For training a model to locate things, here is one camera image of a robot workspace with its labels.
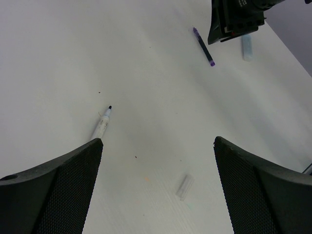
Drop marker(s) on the translucent light blue cap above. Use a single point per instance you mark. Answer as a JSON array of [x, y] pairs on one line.
[[247, 49]]

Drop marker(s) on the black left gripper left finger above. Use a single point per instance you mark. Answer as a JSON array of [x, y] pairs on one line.
[[51, 198]]

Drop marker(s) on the white marker pen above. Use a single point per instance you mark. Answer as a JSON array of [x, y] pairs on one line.
[[102, 124]]

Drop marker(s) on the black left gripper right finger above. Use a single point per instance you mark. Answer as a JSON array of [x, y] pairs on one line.
[[263, 197]]

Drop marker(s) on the clear pen cap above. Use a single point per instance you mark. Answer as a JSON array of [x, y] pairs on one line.
[[184, 187]]

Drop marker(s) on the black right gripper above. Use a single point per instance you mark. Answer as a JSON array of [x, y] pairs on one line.
[[235, 18]]

